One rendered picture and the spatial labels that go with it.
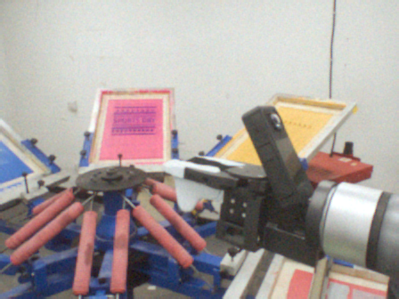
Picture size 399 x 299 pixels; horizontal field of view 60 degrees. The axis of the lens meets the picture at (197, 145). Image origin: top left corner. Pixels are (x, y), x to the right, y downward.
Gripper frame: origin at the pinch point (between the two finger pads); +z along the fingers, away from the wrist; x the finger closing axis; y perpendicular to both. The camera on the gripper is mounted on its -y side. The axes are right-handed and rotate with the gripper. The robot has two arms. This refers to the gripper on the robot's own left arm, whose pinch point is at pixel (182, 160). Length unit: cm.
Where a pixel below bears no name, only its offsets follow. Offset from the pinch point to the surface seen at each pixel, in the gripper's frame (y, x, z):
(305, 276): 60, 96, 11
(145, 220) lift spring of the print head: 41, 56, 62
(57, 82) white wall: -7, 195, 364
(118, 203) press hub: 40, 58, 81
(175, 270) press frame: 59, 62, 49
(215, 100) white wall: -3, 242, 163
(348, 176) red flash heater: 34, 187, 22
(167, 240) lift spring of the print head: 47, 59, 53
